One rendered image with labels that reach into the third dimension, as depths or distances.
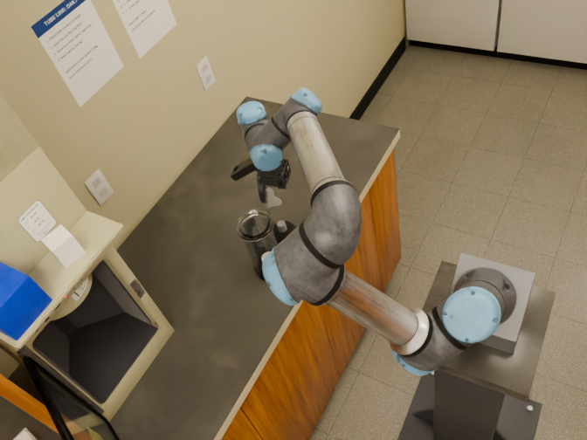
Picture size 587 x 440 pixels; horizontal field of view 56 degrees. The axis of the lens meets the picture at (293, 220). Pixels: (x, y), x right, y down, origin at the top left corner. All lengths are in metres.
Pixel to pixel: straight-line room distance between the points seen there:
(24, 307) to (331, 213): 0.61
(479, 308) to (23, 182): 0.98
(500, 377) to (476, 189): 1.76
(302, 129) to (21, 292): 0.66
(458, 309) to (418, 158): 2.13
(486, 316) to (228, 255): 0.90
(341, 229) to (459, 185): 2.19
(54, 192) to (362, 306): 0.69
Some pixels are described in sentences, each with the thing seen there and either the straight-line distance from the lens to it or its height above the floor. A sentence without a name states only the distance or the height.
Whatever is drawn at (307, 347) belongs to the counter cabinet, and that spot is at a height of 0.60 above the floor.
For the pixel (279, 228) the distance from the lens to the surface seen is 1.78.
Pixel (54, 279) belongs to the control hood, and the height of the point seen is 1.51.
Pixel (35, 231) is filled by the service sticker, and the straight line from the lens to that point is 1.27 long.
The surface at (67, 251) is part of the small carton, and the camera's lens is 1.22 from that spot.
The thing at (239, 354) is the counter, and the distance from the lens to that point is 1.64.
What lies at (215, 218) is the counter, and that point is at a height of 0.94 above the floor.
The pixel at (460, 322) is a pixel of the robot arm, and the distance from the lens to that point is 1.29.
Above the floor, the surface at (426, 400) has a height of 0.02.
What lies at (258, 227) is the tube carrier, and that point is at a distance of 1.67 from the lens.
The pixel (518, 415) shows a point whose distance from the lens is 2.52.
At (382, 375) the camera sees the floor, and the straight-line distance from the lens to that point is 2.57.
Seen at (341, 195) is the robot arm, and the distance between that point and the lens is 1.06.
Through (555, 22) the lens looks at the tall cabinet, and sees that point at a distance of 3.80.
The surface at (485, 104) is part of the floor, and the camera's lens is 3.69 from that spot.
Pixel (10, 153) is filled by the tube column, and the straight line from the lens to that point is 1.19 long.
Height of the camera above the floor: 2.35
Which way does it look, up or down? 49 degrees down
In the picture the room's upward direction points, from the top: 17 degrees counter-clockwise
